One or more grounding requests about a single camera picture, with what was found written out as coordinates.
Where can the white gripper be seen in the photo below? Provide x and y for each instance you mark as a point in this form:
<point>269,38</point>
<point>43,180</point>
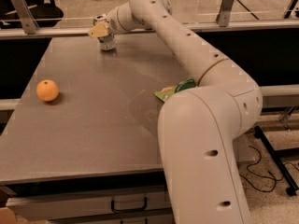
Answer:
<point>111,24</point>

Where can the metal rail bracket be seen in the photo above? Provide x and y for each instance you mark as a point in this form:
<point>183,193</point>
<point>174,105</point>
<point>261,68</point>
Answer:
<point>28,24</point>
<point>224,15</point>

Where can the black drawer handle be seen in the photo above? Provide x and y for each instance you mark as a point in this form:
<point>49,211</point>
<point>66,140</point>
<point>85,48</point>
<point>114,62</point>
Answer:
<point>123,206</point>

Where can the right metal rail bracket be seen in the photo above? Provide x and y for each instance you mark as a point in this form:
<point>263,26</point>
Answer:
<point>224,15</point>

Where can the black office chair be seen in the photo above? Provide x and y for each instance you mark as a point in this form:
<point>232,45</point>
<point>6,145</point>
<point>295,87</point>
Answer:
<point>46,13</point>

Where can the black stand leg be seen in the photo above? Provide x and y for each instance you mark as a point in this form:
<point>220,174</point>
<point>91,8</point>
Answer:
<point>277,155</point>

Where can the green dang chips bag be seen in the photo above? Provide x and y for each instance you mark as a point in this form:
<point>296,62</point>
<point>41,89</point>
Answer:
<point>165,93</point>

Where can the left metal rail bracket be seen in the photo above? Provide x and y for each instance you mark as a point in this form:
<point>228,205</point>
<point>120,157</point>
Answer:
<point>28,24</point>

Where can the orange fruit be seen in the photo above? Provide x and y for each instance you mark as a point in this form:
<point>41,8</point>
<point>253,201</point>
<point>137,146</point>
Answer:
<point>47,90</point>

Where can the crushed 7up soda can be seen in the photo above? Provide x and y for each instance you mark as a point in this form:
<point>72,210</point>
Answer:
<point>106,41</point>

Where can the grey cabinet drawer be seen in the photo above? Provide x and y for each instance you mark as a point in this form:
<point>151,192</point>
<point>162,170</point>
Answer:
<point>81,204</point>

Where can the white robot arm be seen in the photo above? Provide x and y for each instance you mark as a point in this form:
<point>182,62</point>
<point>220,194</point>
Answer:
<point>197,126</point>

